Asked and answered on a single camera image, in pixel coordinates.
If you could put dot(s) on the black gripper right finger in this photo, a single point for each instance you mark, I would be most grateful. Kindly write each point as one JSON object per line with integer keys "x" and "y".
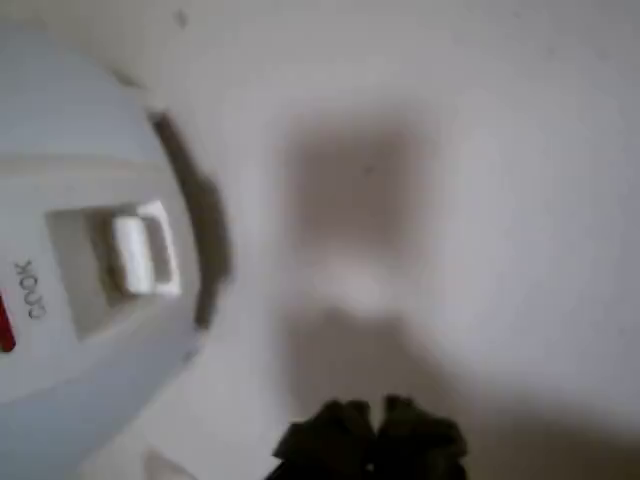
{"x": 425, "y": 450}

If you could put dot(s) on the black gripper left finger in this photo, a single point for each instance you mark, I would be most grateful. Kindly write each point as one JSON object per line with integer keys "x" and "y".
{"x": 330, "y": 445}

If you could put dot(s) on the white rice cooker body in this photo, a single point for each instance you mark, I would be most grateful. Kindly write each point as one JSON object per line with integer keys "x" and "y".
{"x": 75, "y": 125}

